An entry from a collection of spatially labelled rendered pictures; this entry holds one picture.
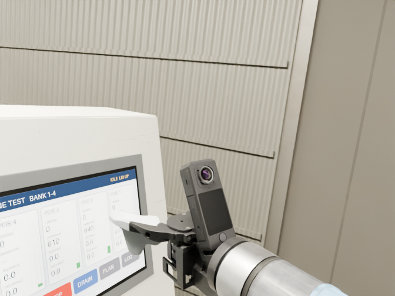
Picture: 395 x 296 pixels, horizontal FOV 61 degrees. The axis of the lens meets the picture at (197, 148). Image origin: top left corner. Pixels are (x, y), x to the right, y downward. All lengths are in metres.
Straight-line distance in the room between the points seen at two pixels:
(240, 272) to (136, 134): 0.65
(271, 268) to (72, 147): 0.56
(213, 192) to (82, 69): 2.06
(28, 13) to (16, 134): 2.19
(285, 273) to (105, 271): 0.60
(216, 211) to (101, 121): 0.51
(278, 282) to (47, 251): 0.53
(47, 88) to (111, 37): 0.67
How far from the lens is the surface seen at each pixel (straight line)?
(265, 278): 0.36
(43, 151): 0.76
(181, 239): 0.45
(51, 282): 0.80
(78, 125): 0.82
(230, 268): 0.39
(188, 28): 1.98
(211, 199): 0.43
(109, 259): 0.89
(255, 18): 1.84
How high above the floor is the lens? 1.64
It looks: 10 degrees down
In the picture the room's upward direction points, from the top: 7 degrees clockwise
